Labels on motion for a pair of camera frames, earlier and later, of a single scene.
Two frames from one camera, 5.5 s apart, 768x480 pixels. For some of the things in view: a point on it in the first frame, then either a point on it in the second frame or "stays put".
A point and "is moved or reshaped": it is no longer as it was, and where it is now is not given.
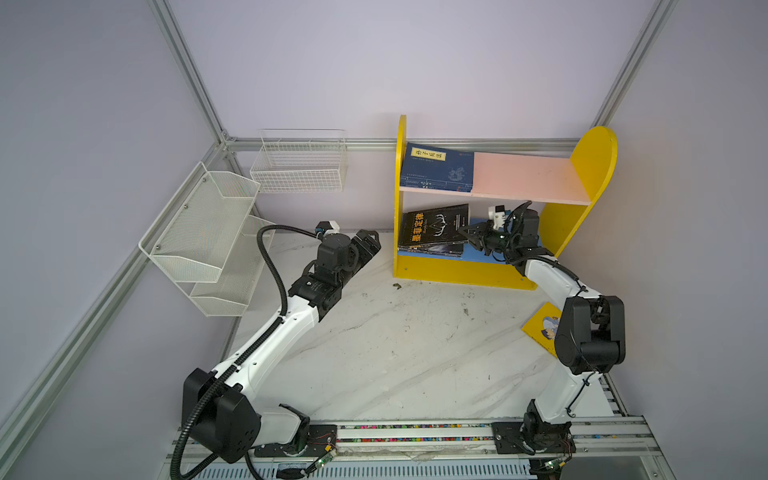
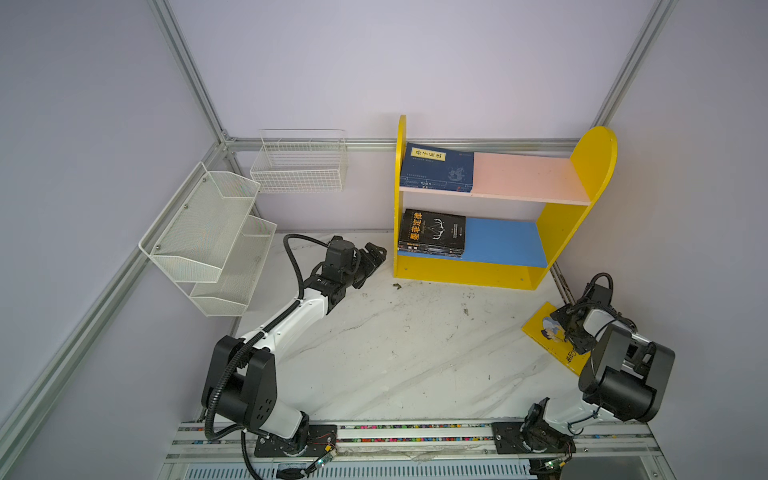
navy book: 437,168 stays put
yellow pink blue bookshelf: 564,186 stays put
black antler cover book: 435,225 is moved or reshaped
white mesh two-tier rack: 205,237 stays put
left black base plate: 314,440 stays put
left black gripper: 371,245 → 370,265
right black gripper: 482,231 → 566,318
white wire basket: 300,160 stays put
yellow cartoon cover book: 542,327 stays put
